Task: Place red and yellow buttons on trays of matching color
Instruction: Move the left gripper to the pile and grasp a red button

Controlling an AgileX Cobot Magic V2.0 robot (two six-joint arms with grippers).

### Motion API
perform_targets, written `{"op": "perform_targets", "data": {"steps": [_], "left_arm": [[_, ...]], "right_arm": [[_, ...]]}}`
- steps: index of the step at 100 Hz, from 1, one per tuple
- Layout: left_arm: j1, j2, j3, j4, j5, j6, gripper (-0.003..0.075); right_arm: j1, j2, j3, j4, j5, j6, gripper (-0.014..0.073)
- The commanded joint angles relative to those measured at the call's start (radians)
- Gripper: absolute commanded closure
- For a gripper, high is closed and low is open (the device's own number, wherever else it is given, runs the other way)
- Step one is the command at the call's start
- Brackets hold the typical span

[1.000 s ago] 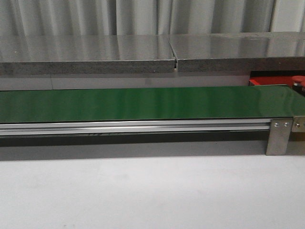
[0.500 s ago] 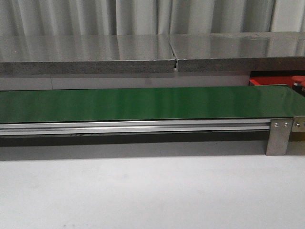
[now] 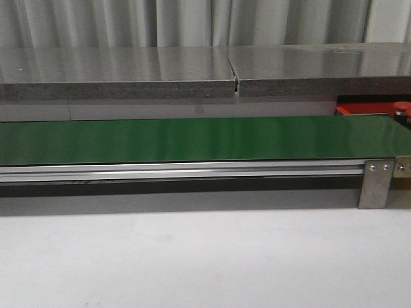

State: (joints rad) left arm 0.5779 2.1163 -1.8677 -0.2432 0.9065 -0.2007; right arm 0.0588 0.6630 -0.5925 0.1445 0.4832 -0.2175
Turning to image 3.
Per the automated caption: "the red mushroom push button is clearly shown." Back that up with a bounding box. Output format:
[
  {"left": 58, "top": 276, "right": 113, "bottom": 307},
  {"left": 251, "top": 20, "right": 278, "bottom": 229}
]
[{"left": 393, "top": 101, "right": 411, "bottom": 125}]

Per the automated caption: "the green conveyor belt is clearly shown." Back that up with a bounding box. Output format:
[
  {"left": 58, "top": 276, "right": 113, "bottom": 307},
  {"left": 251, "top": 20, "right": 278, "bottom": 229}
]
[{"left": 1, "top": 115, "right": 410, "bottom": 166}]

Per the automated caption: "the red plastic tray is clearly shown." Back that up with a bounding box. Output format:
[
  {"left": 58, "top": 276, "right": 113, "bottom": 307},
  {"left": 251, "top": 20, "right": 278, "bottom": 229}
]
[{"left": 335, "top": 94, "right": 410, "bottom": 120}]

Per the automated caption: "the left grey stone slab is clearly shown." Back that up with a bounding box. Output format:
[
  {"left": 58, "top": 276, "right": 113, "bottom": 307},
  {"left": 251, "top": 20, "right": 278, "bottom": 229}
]
[{"left": 1, "top": 47, "right": 236, "bottom": 101}]

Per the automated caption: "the grey stone slab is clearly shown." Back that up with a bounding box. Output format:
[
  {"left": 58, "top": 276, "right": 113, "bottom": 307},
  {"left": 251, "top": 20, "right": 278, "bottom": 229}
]
[
  {"left": 1, "top": 47, "right": 236, "bottom": 101},
  {"left": 227, "top": 42, "right": 410, "bottom": 97}
]

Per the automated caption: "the right grey stone slab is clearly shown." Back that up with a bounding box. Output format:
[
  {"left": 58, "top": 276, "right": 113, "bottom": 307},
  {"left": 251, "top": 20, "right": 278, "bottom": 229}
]
[{"left": 227, "top": 42, "right": 410, "bottom": 97}]

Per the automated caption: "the grey pleated curtain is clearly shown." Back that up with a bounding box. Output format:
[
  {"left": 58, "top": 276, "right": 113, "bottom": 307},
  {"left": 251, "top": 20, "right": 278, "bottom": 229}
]
[{"left": 1, "top": 1, "right": 410, "bottom": 47}]

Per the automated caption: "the aluminium conveyor side rail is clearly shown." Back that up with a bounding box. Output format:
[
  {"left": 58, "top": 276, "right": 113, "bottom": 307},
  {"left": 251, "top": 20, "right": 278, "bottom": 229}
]
[{"left": 1, "top": 159, "right": 365, "bottom": 184}]

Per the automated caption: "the steel conveyor support bracket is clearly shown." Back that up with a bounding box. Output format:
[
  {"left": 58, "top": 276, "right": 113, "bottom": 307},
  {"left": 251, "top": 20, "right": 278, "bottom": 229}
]
[{"left": 358, "top": 158, "right": 395, "bottom": 209}]

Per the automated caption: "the steel conveyor end bracket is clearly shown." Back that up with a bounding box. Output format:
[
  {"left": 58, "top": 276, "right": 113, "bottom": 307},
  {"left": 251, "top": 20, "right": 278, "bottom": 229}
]
[{"left": 392, "top": 155, "right": 411, "bottom": 178}]

